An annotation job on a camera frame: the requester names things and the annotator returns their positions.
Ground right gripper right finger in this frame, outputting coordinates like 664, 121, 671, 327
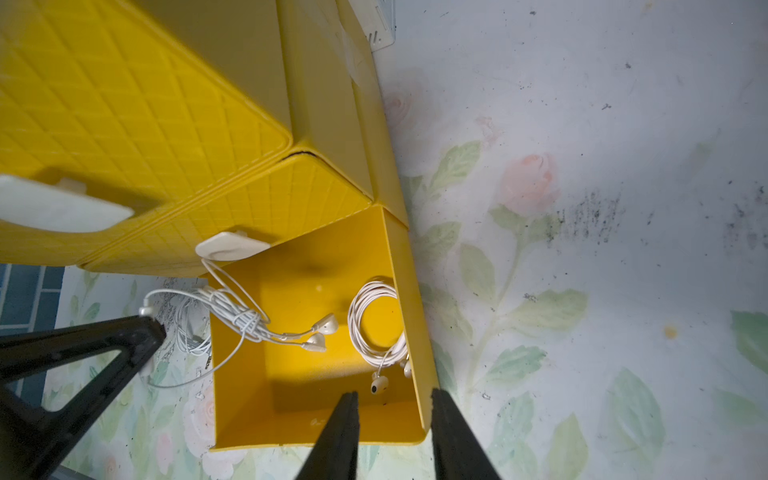
431, 388, 500, 480

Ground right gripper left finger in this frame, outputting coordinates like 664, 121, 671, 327
295, 392, 360, 480

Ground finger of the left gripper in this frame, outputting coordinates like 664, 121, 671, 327
1, 316, 166, 479

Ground white earphones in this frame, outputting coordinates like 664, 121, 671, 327
139, 258, 339, 390
347, 278, 412, 395
173, 297, 212, 357

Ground yellow bottom drawer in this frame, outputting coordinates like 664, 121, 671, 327
211, 206, 438, 451

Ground yellow drawer cabinet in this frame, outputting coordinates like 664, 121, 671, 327
1, 1, 407, 277

